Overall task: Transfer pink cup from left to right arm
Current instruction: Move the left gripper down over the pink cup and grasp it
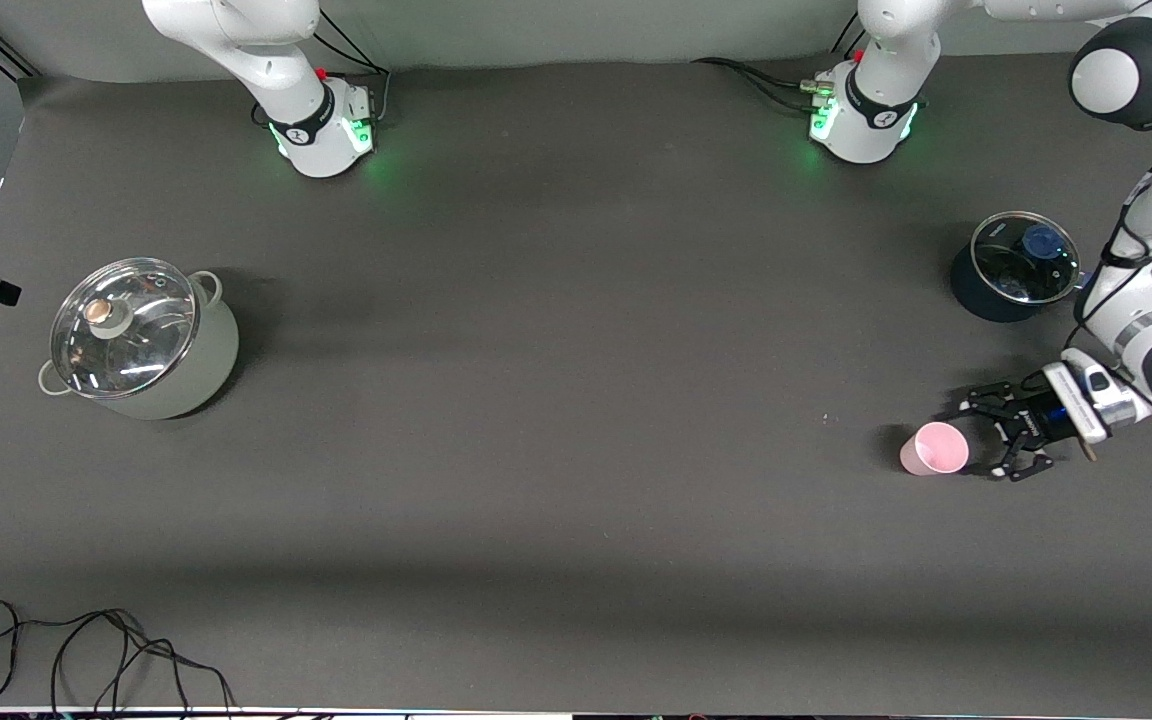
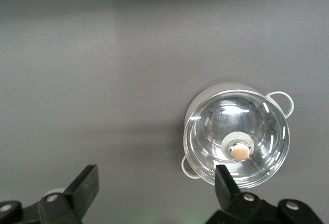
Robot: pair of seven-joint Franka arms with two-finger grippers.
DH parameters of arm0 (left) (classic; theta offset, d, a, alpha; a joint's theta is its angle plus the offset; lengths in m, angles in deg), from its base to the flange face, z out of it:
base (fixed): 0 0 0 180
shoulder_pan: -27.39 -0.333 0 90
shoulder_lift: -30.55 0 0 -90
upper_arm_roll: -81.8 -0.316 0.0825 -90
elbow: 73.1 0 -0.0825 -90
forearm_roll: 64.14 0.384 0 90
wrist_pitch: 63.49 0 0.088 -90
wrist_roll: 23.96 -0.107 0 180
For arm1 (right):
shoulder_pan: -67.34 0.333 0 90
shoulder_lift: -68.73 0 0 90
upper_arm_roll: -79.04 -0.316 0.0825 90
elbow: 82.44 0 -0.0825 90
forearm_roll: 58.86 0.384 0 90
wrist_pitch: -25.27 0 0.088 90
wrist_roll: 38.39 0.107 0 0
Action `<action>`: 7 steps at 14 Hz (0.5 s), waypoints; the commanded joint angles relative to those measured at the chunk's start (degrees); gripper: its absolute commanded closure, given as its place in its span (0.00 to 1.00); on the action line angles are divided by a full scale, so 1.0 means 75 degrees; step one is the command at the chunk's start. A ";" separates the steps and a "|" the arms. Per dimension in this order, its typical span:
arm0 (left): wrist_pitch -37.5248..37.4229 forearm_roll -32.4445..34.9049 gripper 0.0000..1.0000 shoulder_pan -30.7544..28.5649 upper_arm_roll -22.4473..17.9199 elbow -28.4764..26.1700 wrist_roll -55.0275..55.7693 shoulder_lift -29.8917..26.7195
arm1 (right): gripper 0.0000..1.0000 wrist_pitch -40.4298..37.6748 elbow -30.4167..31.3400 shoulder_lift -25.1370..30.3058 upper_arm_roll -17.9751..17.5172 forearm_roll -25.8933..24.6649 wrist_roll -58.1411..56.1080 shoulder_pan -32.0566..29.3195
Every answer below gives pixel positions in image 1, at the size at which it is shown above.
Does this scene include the black left arm base cables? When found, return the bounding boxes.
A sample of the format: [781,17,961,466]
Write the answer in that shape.
[693,20,869,111]

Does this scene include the black arm base cables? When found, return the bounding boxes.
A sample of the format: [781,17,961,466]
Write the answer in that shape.
[693,20,869,111]
[254,10,393,129]

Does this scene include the black right arm base cables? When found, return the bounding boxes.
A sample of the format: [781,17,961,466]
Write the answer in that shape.
[254,10,393,129]

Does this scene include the dark blue saucepan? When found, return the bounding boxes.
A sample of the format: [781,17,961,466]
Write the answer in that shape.
[950,210,1152,323]

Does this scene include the pink plastic cup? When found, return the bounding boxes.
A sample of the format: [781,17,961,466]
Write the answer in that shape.
[900,422,970,477]

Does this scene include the grey-green cooking pot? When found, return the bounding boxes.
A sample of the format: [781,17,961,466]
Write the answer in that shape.
[38,258,240,421]

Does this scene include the glass pot lid beige knob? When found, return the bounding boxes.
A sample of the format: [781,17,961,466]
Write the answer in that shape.
[50,258,199,399]

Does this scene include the glass saucepan lid blue knob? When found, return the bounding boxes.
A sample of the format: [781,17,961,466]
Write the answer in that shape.
[970,210,1080,305]

